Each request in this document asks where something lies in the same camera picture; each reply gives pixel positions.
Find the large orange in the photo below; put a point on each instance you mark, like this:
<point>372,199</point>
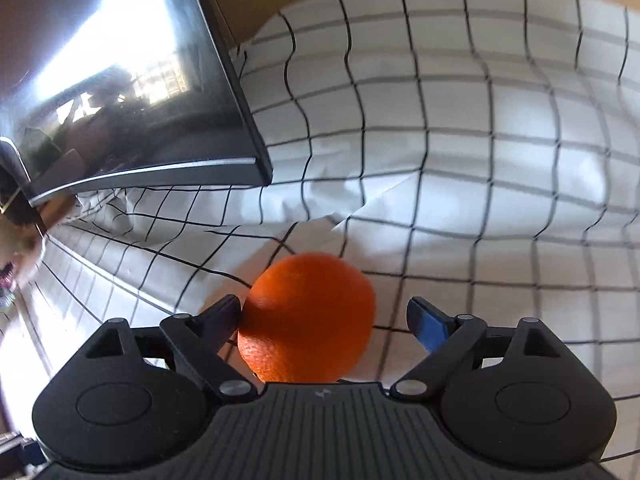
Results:
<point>307,317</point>

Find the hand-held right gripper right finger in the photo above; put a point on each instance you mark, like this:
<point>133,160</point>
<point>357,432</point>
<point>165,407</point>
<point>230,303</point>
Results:
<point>427,327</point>

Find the black monitor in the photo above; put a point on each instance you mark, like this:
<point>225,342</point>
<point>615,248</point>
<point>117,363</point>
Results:
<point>125,85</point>

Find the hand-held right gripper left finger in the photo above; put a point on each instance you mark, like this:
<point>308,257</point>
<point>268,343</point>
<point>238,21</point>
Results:
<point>222,320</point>

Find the blurred tan object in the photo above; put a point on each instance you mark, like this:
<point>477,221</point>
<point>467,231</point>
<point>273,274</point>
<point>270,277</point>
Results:
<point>20,255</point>

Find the white black-checked cloth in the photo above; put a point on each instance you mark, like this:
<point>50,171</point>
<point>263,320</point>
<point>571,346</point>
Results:
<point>475,135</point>

